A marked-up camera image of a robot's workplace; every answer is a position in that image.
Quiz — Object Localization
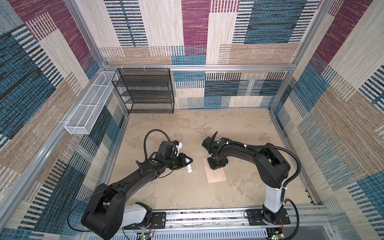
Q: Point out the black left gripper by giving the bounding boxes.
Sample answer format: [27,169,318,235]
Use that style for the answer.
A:
[164,153,193,170]

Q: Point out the pink envelope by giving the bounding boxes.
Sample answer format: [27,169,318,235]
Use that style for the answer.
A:
[203,158,227,184]

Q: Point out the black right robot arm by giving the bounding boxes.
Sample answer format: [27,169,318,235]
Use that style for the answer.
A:
[202,137,291,225]

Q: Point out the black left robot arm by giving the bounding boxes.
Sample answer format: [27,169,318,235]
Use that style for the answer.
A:
[81,141,193,240]

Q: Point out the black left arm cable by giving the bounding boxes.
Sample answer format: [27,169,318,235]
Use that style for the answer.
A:
[66,128,172,233]

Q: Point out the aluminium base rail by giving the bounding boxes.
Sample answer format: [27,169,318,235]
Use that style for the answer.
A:
[113,204,342,240]

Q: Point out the black wire shelf rack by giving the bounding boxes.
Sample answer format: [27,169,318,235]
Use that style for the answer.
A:
[112,68,175,114]

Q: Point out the white wire mesh basket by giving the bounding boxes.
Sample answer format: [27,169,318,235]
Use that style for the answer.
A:
[65,72,115,135]

